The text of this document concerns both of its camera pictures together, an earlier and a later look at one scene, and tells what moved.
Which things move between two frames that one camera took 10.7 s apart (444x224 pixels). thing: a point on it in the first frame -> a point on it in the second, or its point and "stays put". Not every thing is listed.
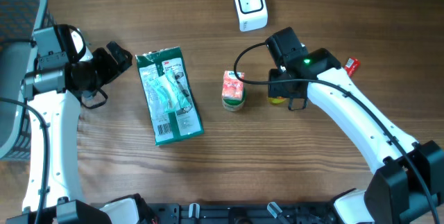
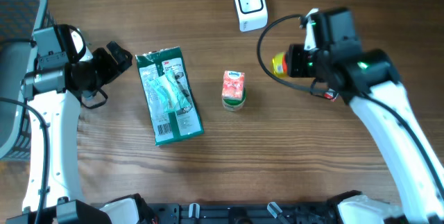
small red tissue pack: (232, 87) stays put
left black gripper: (111, 69) stays put
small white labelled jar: (234, 104) stays put
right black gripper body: (281, 89) -> (302, 64)
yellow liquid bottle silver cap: (277, 100) -> (279, 66)
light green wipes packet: (170, 91) stays put
